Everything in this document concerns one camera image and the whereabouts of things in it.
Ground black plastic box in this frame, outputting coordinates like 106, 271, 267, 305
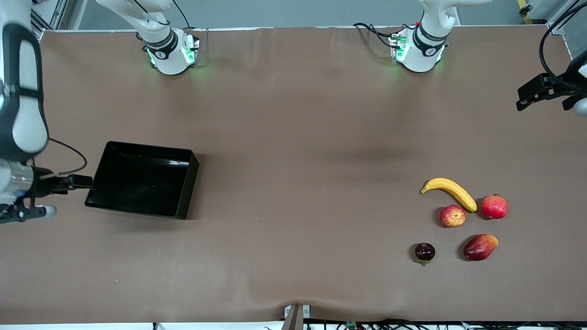
84, 141, 200, 220

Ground yellow banana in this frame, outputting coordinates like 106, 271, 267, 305
421, 177, 478, 213

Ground red yellow apple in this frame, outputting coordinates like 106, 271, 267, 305
440, 204, 466, 228

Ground red pomegranate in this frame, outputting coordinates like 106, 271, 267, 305
481, 193, 509, 220

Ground red mango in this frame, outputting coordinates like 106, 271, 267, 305
463, 234, 499, 262

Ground dark purple mangosteen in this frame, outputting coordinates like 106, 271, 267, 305
415, 242, 436, 266

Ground brown table cover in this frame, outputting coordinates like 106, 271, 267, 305
0, 25, 587, 325

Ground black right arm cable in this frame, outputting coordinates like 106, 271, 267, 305
46, 137, 89, 178

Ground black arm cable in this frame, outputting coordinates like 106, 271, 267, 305
539, 0, 587, 92
46, 137, 89, 178

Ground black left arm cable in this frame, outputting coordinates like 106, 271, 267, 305
539, 0, 587, 92

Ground aluminium frame profile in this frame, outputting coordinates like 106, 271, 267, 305
30, 0, 88, 33
518, 0, 587, 35

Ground black left base cables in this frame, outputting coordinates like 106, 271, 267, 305
352, 22, 415, 49

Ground black right base cable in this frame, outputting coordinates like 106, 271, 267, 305
171, 0, 191, 29

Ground grey table clamp bracket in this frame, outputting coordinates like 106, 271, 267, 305
282, 304, 311, 330

